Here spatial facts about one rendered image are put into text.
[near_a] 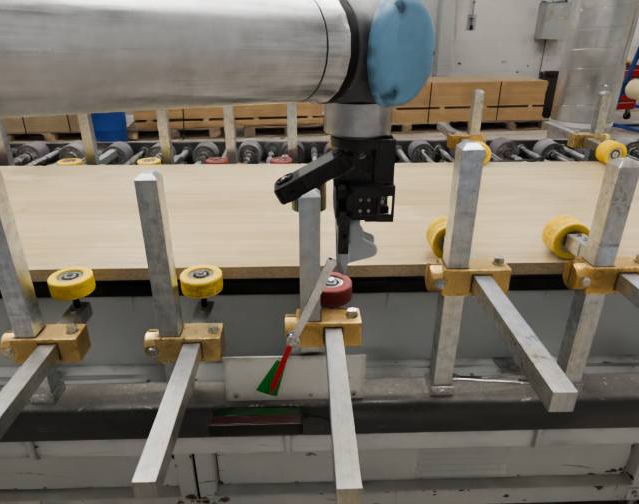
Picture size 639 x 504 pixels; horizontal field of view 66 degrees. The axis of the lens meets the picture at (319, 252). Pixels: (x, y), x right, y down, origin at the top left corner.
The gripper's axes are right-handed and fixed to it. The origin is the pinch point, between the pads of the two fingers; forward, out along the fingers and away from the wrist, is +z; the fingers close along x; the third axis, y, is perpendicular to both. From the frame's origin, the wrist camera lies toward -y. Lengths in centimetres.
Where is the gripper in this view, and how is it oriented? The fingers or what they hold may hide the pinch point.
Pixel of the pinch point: (339, 266)
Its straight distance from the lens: 74.9
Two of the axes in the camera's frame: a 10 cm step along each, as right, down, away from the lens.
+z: 0.0, 9.1, 4.2
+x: -0.3, -4.2, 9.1
